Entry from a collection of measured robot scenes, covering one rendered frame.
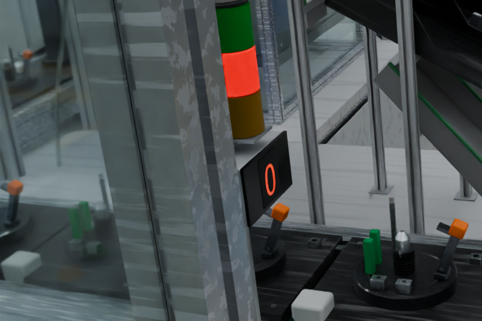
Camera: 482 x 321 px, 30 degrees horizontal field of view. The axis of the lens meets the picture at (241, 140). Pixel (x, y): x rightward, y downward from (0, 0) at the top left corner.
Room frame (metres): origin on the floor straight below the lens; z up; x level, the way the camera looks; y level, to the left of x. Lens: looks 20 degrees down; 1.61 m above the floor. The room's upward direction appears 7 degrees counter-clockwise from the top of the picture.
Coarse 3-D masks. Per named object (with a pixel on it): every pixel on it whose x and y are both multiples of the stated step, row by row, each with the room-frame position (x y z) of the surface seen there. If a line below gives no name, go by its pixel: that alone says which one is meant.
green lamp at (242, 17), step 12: (216, 12) 0.95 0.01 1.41; (228, 12) 0.95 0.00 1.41; (240, 12) 0.95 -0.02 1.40; (228, 24) 0.95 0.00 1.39; (240, 24) 0.95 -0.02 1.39; (228, 36) 0.95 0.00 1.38; (240, 36) 0.95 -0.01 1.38; (252, 36) 0.96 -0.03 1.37; (228, 48) 0.95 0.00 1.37; (240, 48) 0.95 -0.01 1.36
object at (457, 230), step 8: (440, 224) 1.06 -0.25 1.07; (456, 224) 1.04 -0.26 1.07; (464, 224) 1.04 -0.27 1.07; (448, 232) 1.04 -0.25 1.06; (456, 232) 1.04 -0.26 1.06; (464, 232) 1.03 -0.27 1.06; (448, 240) 1.05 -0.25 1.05; (456, 240) 1.04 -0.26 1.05; (448, 248) 1.05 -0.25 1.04; (448, 256) 1.05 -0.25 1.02; (440, 264) 1.05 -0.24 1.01; (448, 264) 1.05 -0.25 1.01
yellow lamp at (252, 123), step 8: (240, 96) 0.95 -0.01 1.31; (248, 96) 0.95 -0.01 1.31; (256, 96) 0.96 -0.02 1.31; (232, 104) 0.95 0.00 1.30; (240, 104) 0.95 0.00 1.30; (248, 104) 0.95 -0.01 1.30; (256, 104) 0.96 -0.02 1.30; (232, 112) 0.95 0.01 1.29; (240, 112) 0.95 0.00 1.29; (248, 112) 0.95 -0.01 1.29; (256, 112) 0.95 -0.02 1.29; (232, 120) 0.95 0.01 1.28; (240, 120) 0.95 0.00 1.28; (248, 120) 0.95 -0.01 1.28; (256, 120) 0.95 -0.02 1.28; (232, 128) 0.95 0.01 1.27; (240, 128) 0.95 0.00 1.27; (248, 128) 0.95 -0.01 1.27; (256, 128) 0.95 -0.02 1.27; (264, 128) 0.97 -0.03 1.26; (232, 136) 0.95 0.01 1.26; (240, 136) 0.95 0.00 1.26; (248, 136) 0.95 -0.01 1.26
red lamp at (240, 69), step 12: (252, 48) 0.96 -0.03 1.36; (228, 60) 0.95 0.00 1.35; (240, 60) 0.95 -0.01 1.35; (252, 60) 0.96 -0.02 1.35; (228, 72) 0.95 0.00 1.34; (240, 72) 0.95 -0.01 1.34; (252, 72) 0.96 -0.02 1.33; (228, 84) 0.95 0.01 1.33; (240, 84) 0.95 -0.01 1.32; (252, 84) 0.95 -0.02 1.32; (228, 96) 0.95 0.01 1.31
